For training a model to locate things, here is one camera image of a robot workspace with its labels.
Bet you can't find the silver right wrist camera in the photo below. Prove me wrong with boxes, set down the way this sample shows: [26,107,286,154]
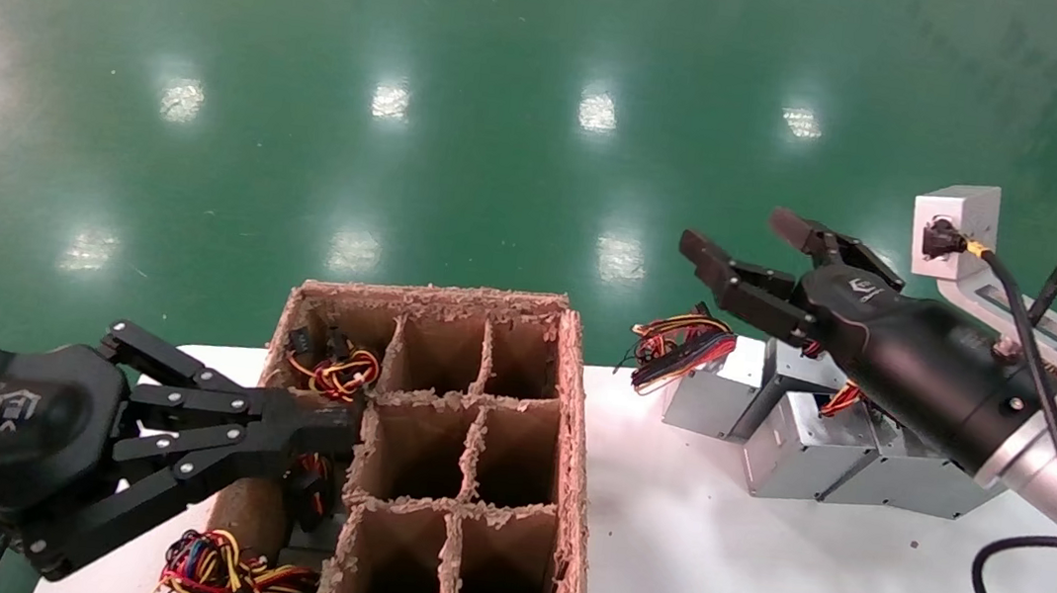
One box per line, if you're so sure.
[896,179,1057,392]

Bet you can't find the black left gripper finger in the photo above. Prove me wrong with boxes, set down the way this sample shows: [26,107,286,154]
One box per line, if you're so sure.
[19,397,360,593]
[92,318,369,449]

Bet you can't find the brown cardboard divider box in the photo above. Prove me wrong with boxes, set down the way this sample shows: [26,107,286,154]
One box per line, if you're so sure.
[196,256,628,593]

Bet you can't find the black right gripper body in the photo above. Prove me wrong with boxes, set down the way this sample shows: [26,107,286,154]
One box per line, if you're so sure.
[781,263,1057,485]

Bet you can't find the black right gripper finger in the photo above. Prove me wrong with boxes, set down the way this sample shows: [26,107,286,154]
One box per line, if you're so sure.
[764,205,912,294]
[668,229,829,348]

